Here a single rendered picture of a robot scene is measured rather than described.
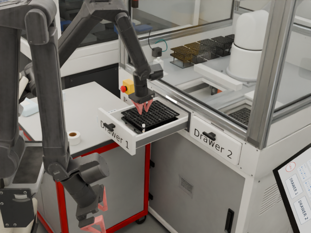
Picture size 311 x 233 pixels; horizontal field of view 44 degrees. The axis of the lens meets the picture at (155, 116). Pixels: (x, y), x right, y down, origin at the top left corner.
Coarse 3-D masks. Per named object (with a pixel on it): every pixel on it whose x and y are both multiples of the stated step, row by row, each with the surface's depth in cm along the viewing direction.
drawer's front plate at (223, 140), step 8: (192, 120) 181; (200, 120) 177; (192, 128) 182; (200, 128) 177; (208, 128) 173; (216, 128) 171; (192, 136) 184; (216, 136) 171; (224, 136) 166; (208, 144) 176; (224, 144) 168; (232, 144) 164; (240, 144) 161; (216, 152) 174; (224, 152) 169; (232, 152) 165; (240, 152) 164; (232, 160) 167
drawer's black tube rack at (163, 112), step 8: (152, 104) 194; (160, 104) 194; (128, 112) 187; (136, 112) 186; (144, 112) 187; (152, 112) 187; (160, 112) 188; (168, 112) 188; (176, 112) 188; (128, 120) 185; (144, 120) 181; (152, 120) 181; (160, 120) 181; (168, 120) 188; (136, 128) 180; (152, 128) 181
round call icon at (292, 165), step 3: (291, 162) 136; (294, 162) 134; (288, 165) 136; (291, 165) 135; (294, 165) 133; (285, 168) 136; (288, 168) 135; (291, 168) 134; (294, 168) 132; (288, 171) 134; (291, 171) 133
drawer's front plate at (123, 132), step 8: (104, 112) 180; (104, 120) 181; (112, 120) 174; (104, 128) 184; (120, 128) 171; (112, 136) 179; (120, 136) 173; (128, 136) 167; (120, 144) 175; (128, 144) 169; (128, 152) 171
